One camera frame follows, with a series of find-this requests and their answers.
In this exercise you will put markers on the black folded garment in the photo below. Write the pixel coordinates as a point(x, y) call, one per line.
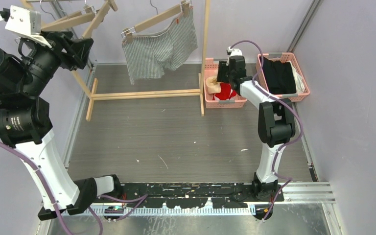
point(278, 77)

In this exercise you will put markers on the wooden hanger for striped underwear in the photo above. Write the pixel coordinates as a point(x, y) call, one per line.
point(183, 6)

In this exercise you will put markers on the white cloth in basket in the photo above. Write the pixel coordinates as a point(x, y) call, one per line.
point(299, 83)

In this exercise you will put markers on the wooden hanger for red underwear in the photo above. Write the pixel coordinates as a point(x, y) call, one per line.
point(88, 15)

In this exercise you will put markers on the red underwear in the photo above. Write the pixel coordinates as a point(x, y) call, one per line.
point(226, 93)

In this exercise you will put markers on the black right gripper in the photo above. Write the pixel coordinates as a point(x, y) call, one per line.
point(222, 67)

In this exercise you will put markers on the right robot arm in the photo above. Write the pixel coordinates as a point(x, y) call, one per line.
point(276, 124)

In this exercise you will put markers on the beige underwear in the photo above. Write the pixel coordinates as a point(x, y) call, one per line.
point(212, 85)

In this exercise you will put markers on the aluminium cable duct rail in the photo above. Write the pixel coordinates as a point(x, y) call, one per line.
point(208, 210)

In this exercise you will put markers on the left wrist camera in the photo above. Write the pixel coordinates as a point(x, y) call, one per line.
point(25, 23)

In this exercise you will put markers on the pink basket with clothes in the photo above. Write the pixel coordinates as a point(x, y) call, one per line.
point(283, 57)

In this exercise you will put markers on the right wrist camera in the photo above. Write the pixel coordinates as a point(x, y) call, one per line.
point(231, 51)

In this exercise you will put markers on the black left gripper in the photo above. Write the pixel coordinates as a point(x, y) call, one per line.
point(77, 50)

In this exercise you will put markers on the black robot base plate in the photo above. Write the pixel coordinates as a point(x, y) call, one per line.
point(194, 195)

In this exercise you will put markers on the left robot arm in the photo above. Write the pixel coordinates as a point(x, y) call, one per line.
point(26, 128)

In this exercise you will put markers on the wooden clothes rack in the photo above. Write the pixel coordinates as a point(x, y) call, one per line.
point(93, 96)

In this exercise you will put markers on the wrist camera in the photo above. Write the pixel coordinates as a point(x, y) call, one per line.
point(231, 51)
point(25, 23)

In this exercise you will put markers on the empty pink plastic basket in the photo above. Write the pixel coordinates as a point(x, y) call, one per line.
point(211, 68)

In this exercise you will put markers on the grey striped boxer underwear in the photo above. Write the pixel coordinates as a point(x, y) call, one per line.
point(149, 56)

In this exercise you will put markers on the wooden hanger for beige underwear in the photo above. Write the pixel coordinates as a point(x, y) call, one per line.
point(99, 17)

